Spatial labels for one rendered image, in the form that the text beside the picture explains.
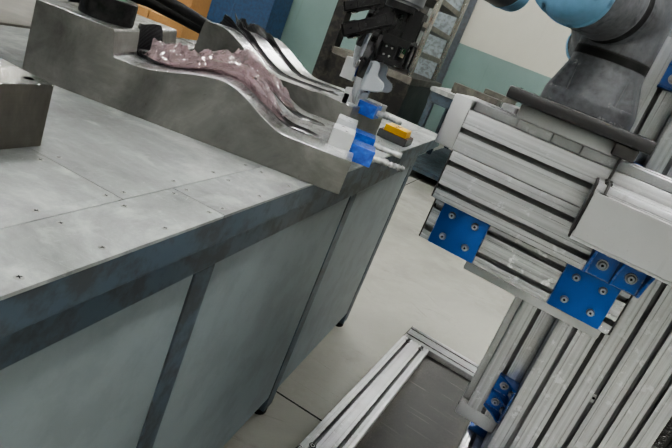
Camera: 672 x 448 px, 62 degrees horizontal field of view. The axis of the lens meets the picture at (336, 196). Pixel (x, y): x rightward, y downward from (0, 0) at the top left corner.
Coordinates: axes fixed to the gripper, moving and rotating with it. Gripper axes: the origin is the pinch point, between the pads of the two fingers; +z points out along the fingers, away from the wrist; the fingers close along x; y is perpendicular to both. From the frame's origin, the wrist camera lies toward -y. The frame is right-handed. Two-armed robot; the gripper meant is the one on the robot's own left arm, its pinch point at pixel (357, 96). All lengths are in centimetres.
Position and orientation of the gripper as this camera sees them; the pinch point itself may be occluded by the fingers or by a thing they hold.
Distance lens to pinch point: 118.6
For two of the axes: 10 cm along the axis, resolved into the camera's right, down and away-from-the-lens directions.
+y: 8.7, 4.3, -2.5
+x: 3.4, -1.6, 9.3
